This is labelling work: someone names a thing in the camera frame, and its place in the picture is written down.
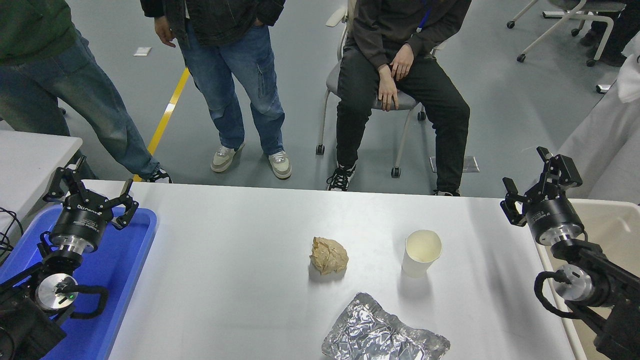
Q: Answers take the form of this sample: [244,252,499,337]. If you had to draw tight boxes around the white side table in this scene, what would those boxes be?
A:
[0,130,83,236]

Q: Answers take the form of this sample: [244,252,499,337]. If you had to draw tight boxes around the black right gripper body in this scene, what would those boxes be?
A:
[524,193,585,244]

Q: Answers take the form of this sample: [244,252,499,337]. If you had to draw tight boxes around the yellow floor tape line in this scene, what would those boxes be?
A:
[134,67,191,182]

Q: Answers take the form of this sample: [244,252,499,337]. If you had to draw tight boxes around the tan paper ball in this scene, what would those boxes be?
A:
[309,236,350,276]

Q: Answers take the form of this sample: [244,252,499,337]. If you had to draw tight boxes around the blue plastic tray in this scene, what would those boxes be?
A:
[0,205,158,360]

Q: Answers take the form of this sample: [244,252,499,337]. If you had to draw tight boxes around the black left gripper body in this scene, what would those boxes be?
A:
[50,195,115,243]

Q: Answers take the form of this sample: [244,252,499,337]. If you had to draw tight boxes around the grey chair with casters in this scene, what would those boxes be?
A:
[315,0,451,179]

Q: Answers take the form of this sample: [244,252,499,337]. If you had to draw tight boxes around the person's left hand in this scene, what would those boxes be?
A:
[390,44,415,82]

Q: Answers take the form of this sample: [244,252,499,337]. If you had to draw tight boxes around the white frame office chair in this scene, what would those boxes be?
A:
[506,0,628,67]

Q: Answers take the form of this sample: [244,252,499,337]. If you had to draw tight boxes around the large pale plastic bin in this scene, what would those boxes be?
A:
[535,199,640,360]

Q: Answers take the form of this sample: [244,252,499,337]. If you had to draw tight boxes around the person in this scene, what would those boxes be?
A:
[327,0,473,197]
[580,0,640,67]
[0,0,173,184]
[140,0,292,180]
[557,32,640,205]

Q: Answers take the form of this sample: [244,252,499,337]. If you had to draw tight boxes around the person's right hand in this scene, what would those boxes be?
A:
[376,65,401,112]
[154,15,177,49]

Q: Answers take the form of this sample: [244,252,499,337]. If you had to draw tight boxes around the foil tray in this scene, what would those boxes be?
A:
[321,292,451,360]

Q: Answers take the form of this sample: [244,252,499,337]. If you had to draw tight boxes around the black cable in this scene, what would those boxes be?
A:
[0,207,25,266]

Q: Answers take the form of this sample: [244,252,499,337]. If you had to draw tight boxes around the white paper cup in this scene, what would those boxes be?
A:
[401,229,443,279]

